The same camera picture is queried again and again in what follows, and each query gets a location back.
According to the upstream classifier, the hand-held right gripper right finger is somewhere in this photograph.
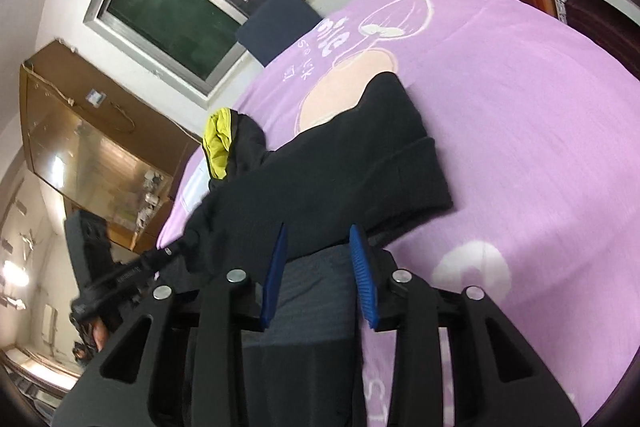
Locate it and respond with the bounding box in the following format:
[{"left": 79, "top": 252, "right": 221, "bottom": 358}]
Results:
[{"left": 349, "top": 224, "right": 583, "bottom": 427}]

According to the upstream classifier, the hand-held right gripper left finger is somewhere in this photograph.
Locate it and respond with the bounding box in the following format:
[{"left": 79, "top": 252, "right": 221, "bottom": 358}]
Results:
[{"left": 52, "top": 223, "right": 289, "bottom": 427}]

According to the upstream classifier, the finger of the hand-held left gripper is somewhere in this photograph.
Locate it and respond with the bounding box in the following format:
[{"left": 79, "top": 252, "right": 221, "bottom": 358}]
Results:
[{"left": 70, "top": 243, "right": 187, "bottom": 324}]

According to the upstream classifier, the purple printed blanket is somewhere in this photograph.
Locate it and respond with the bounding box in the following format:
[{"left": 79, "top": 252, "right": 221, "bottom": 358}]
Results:
[{"left": 156, "top": 0, "right": 640, "bottom": 427}]

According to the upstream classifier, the black jacket with yellow lining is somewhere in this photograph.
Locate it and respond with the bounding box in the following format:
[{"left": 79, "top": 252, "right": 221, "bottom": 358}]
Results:
[{"left": 155, "top": 71, "right": 456, "bottom": 427}]

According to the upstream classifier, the navy blue chair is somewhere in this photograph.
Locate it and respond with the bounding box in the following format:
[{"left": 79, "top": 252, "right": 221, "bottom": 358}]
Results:
[{"left": 235, "top": 0, "right": 322, "bottom": 68}]

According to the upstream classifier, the wooden cabinet with glass door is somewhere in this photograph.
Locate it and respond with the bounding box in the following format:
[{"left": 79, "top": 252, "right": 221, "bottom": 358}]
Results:
[{"left": 19, "top": 39, "right": 201, "bottom": 253}]

